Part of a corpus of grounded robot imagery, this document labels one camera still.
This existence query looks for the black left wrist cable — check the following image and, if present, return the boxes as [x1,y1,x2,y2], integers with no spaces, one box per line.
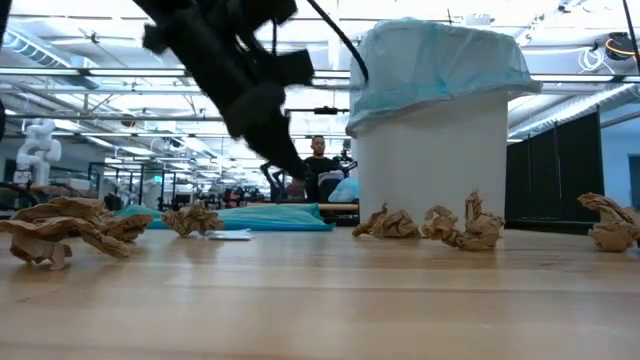
[305,0,370,84]

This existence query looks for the silver ventilation duct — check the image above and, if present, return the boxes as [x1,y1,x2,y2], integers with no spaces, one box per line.
[0,22,101,91]
[508,82,640,140]

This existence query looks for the black partition panels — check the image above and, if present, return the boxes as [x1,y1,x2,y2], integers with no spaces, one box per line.
[504,109,606,224]

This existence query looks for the white trash bin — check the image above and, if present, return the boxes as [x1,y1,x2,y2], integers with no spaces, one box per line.
[355,92,510,229]

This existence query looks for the thick black hanging cable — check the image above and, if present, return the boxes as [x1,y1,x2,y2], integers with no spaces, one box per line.
[621,0,640,60]

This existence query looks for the large ceiling cable reel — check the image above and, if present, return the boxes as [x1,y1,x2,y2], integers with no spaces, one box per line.
[602,30,639,62]

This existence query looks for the teal trash bag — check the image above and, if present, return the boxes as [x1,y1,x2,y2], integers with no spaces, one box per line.
[115,202,335,233]

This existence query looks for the pale blue background bag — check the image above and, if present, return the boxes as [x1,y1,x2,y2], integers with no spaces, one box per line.
[327,175,360,204]

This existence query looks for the person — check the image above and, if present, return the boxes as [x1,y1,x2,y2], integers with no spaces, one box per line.
[287,134,351,204]

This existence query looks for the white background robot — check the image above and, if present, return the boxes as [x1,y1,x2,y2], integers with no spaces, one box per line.
[12,118,64,187]

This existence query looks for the small clear plastic wrapper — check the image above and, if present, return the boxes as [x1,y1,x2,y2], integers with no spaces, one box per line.
[205,228,254,242]

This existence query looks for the brown paper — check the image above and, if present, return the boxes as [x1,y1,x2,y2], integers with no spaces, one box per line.
[577,192,640,254]
[421,189,506,253]
[0,196,132,272]
[102,212,154,245]
[351,201,423,240]
[160,201,226,238]

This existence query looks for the long ceiling strip light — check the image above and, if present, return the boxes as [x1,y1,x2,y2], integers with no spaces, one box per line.
[0,67,351,79]
[529,73,640,84]

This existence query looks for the black background rack frame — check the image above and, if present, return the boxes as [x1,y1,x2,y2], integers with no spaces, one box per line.
[88,161,176,211]

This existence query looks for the light blue trash bag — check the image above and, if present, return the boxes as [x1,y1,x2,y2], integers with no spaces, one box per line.
[345,17,544,139]

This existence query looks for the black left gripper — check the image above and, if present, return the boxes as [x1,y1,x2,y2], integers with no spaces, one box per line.
[187,29,316,181]

